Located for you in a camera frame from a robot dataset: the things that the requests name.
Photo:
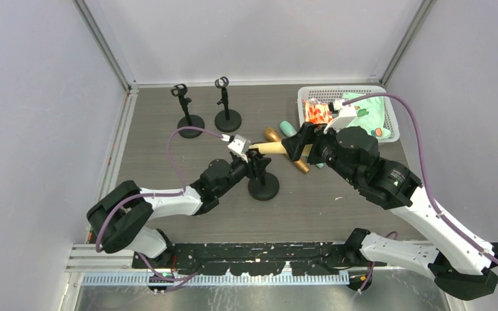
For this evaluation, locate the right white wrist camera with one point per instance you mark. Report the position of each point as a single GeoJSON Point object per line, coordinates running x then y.
{"type": "Point", "coordinates": [343, 114]}

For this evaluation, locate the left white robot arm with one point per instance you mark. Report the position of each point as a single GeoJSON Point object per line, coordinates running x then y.
{"type": "Point", "coordinates": [119, 220]}

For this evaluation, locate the beige microphone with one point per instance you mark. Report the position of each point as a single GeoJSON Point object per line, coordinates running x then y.
{"type": "Point", "coordinates": [279, 148]}

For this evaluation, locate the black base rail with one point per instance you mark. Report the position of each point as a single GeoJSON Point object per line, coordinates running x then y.
{"type": "Point", "coordinates": [258, 259]}

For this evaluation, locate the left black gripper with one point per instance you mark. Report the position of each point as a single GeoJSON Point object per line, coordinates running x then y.
{"type": "Point", "coordinates": [252, 164]}

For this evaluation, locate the black mic stand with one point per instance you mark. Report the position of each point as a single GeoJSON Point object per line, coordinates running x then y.
{"type": "Point", "coordinates": [264, 189]}
{"type": "Point", "coordinates": [227, 120]}
{"type": "Point", "coordinates": [189, 120]}

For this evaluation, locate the gold microphone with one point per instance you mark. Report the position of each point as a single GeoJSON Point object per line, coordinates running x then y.
{"type": "Point", "coordinates": [273, 136]}

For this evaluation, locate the white plastic basket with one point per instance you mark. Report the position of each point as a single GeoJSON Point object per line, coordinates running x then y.
{"type": "Point", "coordinates": [330, 93]}

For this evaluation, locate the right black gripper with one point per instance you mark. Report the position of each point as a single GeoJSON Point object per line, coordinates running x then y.
{"type": "Point", "coordinates": [301, 140]}

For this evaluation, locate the green patterned cloth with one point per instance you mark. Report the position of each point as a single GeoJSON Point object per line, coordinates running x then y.
{"type": "Point", "coordinates": [371, 117]}

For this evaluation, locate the orange patterned cloth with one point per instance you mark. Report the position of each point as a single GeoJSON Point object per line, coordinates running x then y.
{"type": "Point", "coordinates": [316, 112]}

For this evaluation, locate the mint green microphone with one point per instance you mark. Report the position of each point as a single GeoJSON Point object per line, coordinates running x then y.
{"type": "Point", "coordinates": [288, 130]}

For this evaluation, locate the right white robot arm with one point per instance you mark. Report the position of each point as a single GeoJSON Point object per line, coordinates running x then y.
{"type": "Point", "coordinates": [459, 263]}

